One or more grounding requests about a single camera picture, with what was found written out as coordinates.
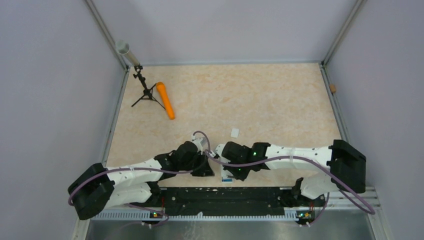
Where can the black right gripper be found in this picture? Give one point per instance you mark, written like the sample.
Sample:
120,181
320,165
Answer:
241,176

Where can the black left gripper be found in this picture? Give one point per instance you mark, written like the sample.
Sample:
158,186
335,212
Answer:
204,169

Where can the white battery cover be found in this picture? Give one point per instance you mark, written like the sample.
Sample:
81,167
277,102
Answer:
234,133

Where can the white remote control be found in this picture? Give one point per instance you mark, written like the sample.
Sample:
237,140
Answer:
225,174

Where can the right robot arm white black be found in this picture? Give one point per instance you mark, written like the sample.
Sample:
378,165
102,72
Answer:
339,166

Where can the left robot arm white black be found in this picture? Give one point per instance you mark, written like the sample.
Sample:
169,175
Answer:
100,187

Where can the black mini tripod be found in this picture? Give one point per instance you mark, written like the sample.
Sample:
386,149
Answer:
147,91

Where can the small cork piece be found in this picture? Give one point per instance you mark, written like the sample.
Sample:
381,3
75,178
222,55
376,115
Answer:
332,88

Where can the grey tube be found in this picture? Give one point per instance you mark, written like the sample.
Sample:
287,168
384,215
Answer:
123,48

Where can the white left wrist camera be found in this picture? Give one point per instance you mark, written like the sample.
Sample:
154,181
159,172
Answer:
200,142

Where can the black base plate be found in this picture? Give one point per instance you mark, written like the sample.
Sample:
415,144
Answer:
232,201

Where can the white cable duct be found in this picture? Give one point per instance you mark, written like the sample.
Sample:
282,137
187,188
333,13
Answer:
143,215

